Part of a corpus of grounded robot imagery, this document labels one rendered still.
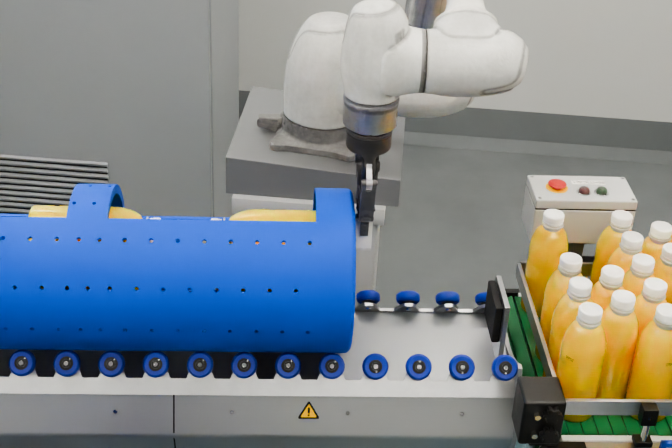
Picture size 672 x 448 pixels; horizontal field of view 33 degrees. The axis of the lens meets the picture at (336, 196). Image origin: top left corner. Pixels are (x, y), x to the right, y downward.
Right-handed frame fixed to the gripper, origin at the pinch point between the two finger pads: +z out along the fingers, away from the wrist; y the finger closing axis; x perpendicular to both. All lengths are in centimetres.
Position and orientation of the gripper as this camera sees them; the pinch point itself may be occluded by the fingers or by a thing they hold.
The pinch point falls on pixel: (363, 231)
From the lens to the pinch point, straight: 194.2
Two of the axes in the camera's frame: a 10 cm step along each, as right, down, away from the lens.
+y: -0.3, -5.1, 8.6
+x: -10.0, -0.2, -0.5
